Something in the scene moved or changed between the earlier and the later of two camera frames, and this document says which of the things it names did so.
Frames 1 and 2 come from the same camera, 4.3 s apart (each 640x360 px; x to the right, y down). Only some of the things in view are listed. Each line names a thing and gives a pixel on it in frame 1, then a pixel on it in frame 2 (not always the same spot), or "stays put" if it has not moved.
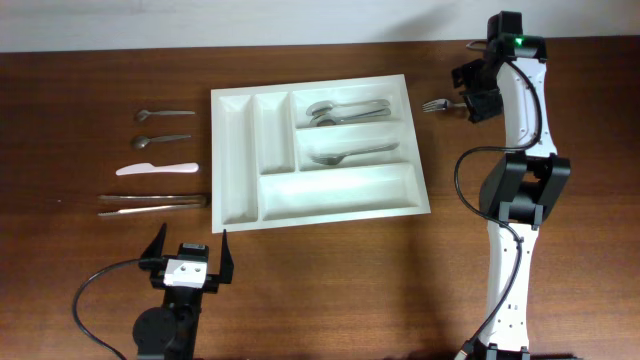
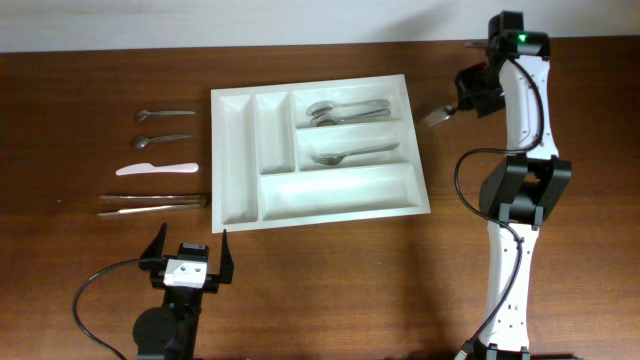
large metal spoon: x=326 y=105 stays put
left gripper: x=223 y=277 stays put
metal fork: x=441 y=105 to x=436 y=117
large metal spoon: x=333 y=120 stays put
